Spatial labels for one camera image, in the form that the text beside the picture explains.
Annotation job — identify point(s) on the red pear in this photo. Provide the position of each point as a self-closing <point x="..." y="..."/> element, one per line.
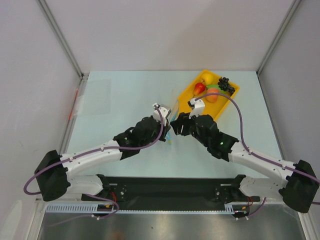
<point x="198" y="88"/>

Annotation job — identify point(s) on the dark grape bunch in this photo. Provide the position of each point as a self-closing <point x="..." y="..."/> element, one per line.
<point x="225" y="86"/>

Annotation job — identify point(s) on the peach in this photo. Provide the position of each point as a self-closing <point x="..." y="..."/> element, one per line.
<point x="212" y="96"/>

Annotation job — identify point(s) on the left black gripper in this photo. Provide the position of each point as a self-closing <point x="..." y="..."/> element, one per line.
<point x="165" y="129"/>

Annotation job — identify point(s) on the yellow apple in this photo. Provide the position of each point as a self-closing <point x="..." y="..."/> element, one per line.
<point x="207" y="78"/>

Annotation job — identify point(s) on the aluminium corner post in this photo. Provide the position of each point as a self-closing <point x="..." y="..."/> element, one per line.
<point x="52" y="22"/>
<point x="279" y="34"/>

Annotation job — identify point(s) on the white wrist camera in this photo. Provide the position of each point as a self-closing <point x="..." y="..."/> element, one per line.
<point x="161" y="113"/>
<point x="197" y="107"/>

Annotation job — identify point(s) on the right aluminium corner post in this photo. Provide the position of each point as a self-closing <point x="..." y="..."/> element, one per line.
<point x="279" y="34"/>

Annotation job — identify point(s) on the white cable duct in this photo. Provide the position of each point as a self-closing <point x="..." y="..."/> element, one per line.
<point x="100" y="208"/>

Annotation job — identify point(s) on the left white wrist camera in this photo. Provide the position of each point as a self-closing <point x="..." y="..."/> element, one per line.
<point x="161" y="113"/>

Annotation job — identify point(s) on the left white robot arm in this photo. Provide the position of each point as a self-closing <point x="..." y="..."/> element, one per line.
<point x="57" y="175"/>

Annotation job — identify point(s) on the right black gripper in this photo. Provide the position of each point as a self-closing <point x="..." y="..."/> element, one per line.
<point x="184" y="124"/>

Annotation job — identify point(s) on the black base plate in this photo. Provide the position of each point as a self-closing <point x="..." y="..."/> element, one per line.
<point x="174" y="203"/>

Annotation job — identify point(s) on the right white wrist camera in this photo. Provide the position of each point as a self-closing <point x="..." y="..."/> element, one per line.
<point x="197" y="107"/>

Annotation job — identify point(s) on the clear zip top bag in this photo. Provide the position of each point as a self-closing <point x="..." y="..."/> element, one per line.
<point x="173" y="115"/>

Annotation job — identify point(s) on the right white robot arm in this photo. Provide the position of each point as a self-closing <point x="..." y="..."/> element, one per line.
<point x="293" y="183"/>

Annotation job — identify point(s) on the green leaf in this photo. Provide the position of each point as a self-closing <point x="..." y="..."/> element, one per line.
<point x="216" y="86"/>

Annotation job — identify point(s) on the left aluminium corner post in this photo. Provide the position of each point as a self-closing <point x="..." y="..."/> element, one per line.
<point x="52" y="22"/>

